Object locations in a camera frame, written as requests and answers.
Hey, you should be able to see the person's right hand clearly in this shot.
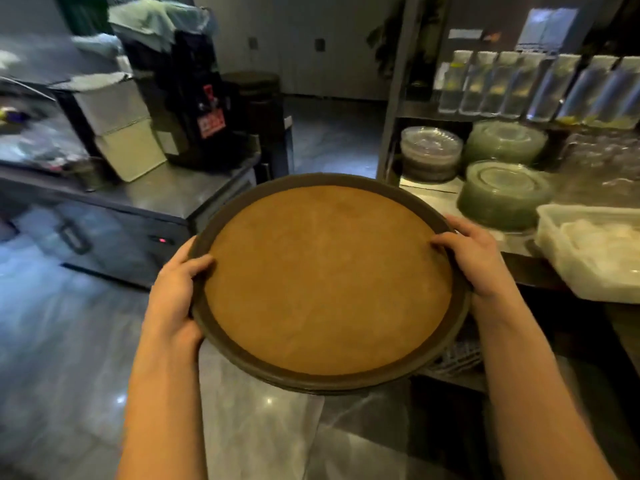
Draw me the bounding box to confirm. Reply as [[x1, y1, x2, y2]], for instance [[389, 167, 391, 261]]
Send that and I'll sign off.
[[430, 215, 517, 303]]

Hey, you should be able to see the person's left hand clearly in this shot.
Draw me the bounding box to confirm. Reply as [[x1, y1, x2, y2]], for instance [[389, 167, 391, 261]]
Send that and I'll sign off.
[[141, 237, 216, 351]]

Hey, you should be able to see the round brown serving tray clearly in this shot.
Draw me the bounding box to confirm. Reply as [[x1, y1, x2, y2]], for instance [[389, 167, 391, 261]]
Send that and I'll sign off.
[[188, 173, 474, 396]]

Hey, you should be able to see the person's left forearm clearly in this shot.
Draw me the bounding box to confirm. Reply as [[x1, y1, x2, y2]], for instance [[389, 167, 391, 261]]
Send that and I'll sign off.
[[115, 329, 209, 480]]

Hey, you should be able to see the person's right forearm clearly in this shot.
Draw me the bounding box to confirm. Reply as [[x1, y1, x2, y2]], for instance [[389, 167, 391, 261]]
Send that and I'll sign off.
[[471, 284, 619, 480]]

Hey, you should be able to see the large stack of green plates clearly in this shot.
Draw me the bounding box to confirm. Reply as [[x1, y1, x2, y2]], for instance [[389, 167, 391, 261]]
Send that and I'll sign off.
[[455, 160, 555, 232]]

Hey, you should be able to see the stainless steel counter cabinet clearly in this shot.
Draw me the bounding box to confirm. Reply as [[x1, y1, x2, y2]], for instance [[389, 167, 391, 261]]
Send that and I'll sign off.
[[0, 143, 262, 290]]

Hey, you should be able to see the small stack of green plates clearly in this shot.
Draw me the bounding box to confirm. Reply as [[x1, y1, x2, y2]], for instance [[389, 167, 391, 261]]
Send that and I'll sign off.
[[462, 120, 549, 166]]

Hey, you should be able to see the cream paper box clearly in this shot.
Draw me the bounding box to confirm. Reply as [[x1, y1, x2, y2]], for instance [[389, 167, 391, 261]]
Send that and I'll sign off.
[[94, 119, 168, 183]]

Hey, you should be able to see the white plastic container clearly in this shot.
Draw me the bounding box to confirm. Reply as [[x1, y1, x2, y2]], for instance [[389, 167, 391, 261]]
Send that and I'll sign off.
[[533, 203, 640, 305]]

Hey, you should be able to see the black trash bin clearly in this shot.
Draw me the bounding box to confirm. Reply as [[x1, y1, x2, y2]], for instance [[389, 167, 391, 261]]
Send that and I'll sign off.
[[221, 70, 295, 179]]

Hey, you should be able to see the dark metal shelf unit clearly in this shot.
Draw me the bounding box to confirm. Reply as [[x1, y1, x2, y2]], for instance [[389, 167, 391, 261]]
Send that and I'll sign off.
[[376, 0, 640, 395]]

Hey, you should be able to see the black beverage machine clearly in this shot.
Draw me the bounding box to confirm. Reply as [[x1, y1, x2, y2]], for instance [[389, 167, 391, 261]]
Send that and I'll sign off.
[[119, 28, 242, 171]]

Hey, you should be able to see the group of clear glassware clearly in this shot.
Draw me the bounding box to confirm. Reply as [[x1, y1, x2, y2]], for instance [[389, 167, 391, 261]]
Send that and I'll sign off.
[[552, 131, 640, 207]]

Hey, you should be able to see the white paper box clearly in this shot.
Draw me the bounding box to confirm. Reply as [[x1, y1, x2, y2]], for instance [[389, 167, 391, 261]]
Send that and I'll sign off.
[[73, 79, 152, 136]]

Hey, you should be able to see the row of clear glass bottles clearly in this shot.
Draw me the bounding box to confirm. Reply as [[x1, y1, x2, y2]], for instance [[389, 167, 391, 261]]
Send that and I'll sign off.
[[437, 49, 640, 130]]

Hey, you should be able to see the white sign card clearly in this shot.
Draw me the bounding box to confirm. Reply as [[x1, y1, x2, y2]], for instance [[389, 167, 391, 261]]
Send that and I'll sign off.
[[514, 7, 579, 54]]

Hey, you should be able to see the pale green cloth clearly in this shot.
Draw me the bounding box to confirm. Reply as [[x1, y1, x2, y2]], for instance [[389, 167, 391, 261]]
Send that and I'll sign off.
[[107, 0, 219, 51]]

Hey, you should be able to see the white wire basket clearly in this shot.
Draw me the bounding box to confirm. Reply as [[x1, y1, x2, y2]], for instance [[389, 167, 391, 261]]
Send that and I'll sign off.
[[424, 331, 484, 379]]

